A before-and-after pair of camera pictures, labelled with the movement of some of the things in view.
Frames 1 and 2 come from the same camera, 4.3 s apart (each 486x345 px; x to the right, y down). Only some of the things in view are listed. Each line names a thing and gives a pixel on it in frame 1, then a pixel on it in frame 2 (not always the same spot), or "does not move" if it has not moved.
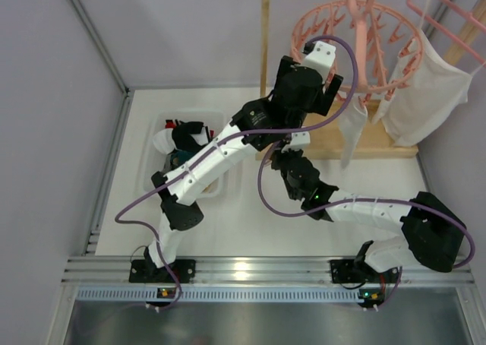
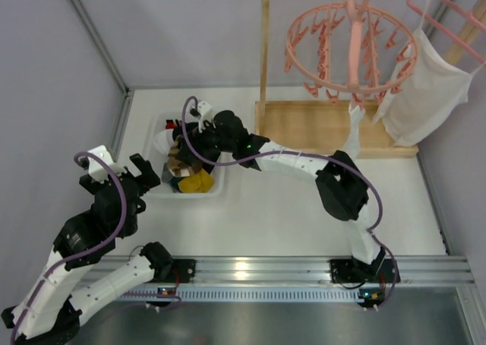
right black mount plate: (345, 271) does not move
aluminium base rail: (93, 271) does not move
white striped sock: (162, 140) does not move
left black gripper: (330, 94) -> (124, 178)
